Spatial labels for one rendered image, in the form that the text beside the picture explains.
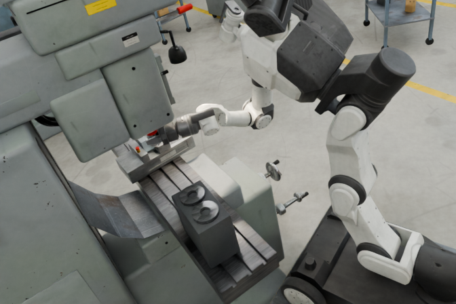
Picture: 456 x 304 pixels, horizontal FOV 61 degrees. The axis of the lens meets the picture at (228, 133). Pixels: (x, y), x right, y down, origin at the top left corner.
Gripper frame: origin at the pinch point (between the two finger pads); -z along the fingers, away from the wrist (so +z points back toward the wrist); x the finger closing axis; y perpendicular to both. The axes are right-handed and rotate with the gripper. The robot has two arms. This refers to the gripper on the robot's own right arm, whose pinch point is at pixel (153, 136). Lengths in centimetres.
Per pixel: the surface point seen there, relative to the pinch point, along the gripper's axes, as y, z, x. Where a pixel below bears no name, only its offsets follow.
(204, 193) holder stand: 6.0, 12.9, 34.7
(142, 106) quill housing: -20.3, 1.7, 10.1
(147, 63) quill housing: -33.9, 8.6, 7.8
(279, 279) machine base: 104, 35, 14
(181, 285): 69, -12, 20
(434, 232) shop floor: 126, 136, 7
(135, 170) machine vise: 19.1, -14.0, -7.9
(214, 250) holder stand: 18, 10, 50
